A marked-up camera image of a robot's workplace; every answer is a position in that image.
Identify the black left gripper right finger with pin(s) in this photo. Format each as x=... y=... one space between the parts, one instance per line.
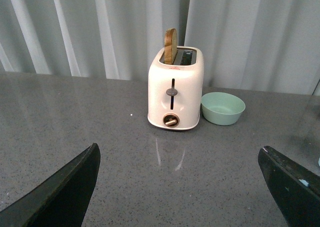
x=295 y=189

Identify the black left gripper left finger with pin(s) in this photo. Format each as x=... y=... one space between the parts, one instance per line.
x=62 y=199

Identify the green bowl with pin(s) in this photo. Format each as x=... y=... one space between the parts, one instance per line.
x=222 y=108

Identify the grey curtain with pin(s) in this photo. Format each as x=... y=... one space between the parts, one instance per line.
x=263 y=45

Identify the white toaster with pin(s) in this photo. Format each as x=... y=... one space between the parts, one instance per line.
x=175 y=90

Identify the toast slice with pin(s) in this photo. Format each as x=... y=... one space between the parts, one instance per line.
x=170 y=46

